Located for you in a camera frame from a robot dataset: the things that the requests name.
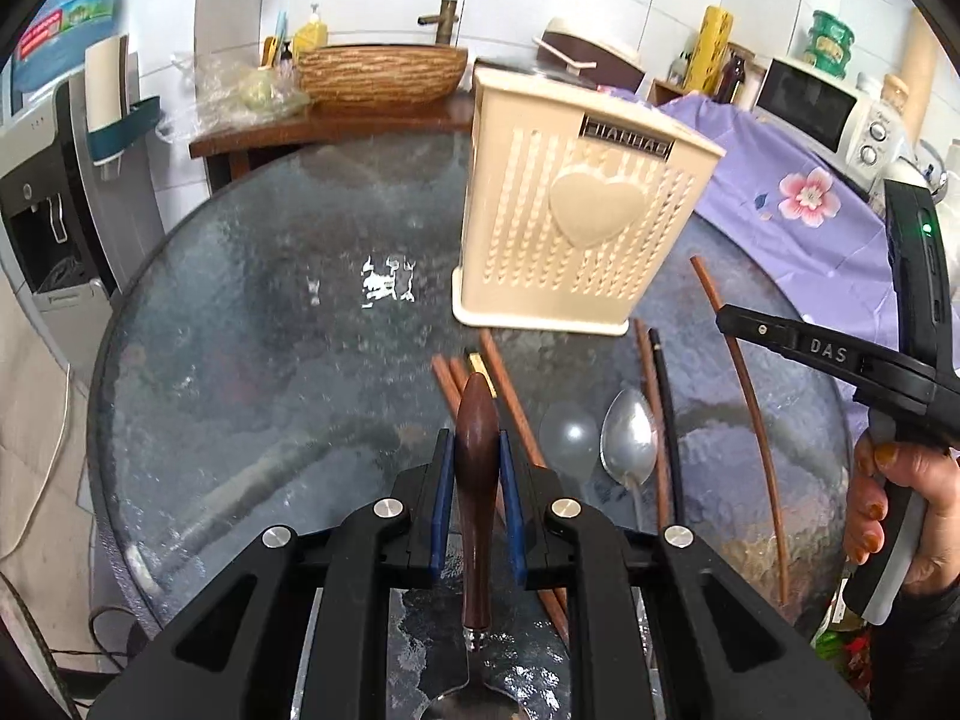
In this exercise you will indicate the wooden counter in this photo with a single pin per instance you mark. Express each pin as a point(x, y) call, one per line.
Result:
point(229, 155)

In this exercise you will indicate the person right hand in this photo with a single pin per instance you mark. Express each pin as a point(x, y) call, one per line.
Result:
point(932, 474)

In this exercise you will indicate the wooden handled metal spoon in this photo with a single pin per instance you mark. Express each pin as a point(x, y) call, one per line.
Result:
point(477, 460)

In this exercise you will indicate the yellow roll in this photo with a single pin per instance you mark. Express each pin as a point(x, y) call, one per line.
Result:
point(707, 59)

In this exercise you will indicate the green stacked containers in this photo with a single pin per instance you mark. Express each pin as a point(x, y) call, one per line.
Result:
point(829, 44)

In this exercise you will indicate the purple floral cloth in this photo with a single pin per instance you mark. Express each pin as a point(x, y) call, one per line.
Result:
point(812, 235)

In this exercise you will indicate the brass faucet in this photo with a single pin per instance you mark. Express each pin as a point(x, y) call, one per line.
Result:
point(444, 21)

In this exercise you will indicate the brown white rice cooker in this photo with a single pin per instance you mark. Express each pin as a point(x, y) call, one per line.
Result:
point(573, 50)

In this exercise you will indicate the dark sauce bottle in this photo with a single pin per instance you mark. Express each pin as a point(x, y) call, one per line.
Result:
point(732, 77)

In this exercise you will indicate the paper cup holder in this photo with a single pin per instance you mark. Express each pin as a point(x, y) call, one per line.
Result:
point(113, 122)

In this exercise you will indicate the silver metal spoon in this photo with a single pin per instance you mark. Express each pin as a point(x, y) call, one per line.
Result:
point(628, 452)

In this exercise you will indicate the clear plastic bag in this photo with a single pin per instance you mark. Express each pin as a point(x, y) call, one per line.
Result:
point(229, 94)

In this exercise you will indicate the blue water jug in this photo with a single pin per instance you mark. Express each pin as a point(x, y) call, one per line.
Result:
point(56, 42)

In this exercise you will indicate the round glass table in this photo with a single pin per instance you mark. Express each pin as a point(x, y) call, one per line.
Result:
point(271, 366)

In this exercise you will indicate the woven brown basin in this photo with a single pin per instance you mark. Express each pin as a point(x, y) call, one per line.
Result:
point(378, 75)

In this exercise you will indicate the black gold-banded chopstick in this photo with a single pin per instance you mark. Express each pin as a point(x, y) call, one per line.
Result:
point(671, 437)
point(477, 366)

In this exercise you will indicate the yellow soap bottle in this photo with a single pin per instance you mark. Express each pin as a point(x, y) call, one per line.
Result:
point(312, 35)

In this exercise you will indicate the beige plastic utensil holder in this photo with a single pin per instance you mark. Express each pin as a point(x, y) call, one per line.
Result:
point(574, 198)

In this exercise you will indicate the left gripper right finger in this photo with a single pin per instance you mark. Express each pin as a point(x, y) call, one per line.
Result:
point(659, 625)

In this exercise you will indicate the white microwave oven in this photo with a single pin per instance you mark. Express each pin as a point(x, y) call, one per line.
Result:
point(856, 134)

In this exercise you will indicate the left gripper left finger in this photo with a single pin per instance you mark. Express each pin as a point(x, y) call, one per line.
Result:
point(296, 625)

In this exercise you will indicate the white water dispenser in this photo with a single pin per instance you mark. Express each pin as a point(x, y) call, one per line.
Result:
point(77, 232)

